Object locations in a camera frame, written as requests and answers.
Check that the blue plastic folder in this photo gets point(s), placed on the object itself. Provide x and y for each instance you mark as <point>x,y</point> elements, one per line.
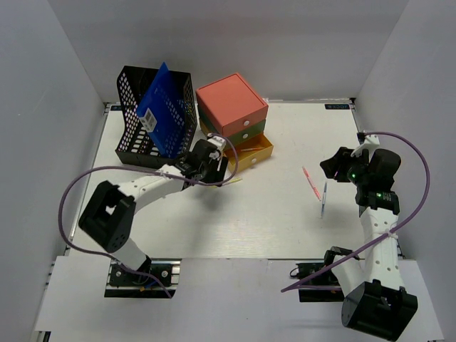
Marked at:
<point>162,115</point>

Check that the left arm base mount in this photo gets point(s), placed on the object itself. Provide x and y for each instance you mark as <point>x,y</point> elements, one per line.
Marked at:
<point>123,285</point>

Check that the salmon top drawer box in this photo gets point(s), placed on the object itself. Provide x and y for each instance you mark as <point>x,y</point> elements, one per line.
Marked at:
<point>231,104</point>

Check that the blue thin pen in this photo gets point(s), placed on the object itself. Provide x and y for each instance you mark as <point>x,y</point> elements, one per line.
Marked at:
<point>324,198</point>

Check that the yellow bottom drawer box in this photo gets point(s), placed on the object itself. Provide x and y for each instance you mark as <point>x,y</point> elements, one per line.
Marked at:
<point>249,159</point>

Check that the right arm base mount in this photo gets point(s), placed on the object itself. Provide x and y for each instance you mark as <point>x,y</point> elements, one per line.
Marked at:
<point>327,287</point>

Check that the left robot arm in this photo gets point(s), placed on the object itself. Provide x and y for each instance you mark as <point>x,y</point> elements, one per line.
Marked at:
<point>108,217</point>

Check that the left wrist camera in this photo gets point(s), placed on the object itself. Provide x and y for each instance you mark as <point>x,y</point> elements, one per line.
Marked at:
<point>219,142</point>

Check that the pink thin pen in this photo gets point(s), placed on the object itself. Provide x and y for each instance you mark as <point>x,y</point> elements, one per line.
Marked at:
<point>311,183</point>

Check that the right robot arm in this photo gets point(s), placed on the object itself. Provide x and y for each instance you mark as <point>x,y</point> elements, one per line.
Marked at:
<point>376,301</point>

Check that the black mesh file holder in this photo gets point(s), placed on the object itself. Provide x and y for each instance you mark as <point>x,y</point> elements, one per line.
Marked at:
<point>135,146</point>

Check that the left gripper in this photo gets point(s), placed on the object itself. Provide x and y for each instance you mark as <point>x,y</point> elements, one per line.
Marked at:
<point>216,176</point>

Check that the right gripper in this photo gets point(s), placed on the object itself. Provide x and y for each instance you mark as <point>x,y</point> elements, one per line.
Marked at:
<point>339,162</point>

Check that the orange thin pen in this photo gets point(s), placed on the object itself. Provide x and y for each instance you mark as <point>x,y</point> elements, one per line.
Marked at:
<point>251,149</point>

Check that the green drawer box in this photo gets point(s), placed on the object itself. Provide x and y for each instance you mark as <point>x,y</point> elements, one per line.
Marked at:
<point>236,138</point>

